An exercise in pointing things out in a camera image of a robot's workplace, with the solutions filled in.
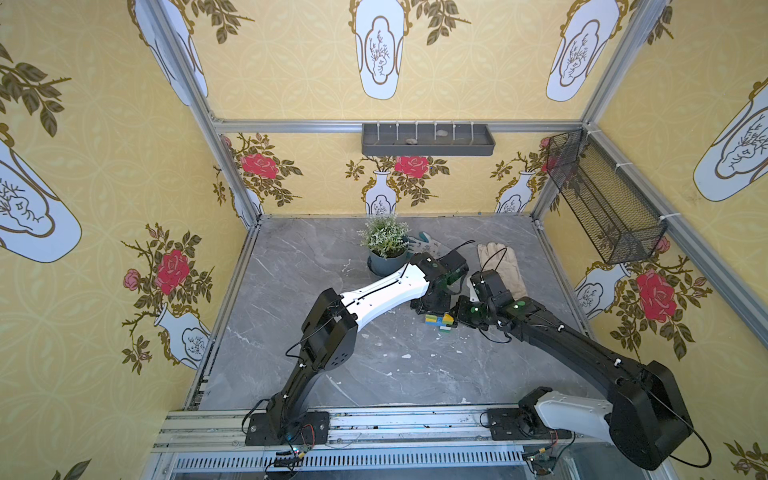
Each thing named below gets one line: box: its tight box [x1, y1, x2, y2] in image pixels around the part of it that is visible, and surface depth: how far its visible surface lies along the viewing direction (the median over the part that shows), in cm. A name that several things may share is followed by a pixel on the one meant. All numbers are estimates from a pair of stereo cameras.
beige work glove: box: [477, 242, 528, 301], surface depth 108 cm
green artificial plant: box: [356, 213, 412, 258], surface depth 94 cm
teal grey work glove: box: [408, 231, 448, 258], surface depth 112 cm
